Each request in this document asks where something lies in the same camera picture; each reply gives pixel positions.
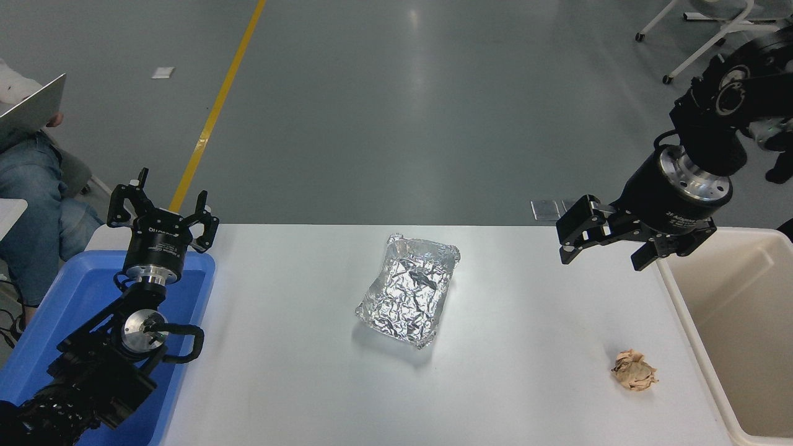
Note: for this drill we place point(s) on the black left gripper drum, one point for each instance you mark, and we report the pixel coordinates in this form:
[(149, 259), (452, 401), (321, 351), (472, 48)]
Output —
[(155, 244)]

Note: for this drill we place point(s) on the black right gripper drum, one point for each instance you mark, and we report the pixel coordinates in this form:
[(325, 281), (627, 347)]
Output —
[(650, 201)]

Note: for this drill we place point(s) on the foil tray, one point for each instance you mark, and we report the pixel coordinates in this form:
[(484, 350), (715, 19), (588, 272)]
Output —
[(406, 291)]

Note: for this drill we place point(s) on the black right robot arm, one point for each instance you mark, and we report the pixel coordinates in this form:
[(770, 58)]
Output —
[(706, 124)]

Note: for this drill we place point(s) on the metal floor plate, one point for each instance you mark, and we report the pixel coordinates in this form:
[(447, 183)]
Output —
[(545, 210), (568, 205)]

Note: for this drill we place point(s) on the person's hand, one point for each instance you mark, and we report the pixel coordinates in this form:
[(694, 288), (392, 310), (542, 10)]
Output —
[(54, 119)]

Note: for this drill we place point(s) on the grey chair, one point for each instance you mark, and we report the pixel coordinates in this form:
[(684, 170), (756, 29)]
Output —
[(74, 173)]

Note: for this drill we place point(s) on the blue plastic tray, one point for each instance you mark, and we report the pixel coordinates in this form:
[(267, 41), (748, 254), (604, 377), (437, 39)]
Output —
[(80, 291)]

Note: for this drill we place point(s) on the seated person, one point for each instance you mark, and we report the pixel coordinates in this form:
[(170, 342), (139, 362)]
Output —
[(31, 204)]

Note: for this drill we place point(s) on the large pale bin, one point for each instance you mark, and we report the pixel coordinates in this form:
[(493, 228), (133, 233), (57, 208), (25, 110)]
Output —
[(743, 322)]

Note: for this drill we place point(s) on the white side table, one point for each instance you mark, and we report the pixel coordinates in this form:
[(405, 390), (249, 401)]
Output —
[(9, 214)]

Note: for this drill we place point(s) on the crumpled tan paper ball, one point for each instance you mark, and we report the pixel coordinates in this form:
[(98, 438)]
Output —
[(635, 371)]

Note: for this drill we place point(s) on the silver laptop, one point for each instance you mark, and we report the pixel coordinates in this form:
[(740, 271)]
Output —
[(28, 114)]

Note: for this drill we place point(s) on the white paper scrap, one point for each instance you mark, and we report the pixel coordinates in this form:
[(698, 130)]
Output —
[(163, 72)]

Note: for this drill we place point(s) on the white wheeled chair base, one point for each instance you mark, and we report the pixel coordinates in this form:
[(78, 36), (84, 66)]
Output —
[(736, 26)]

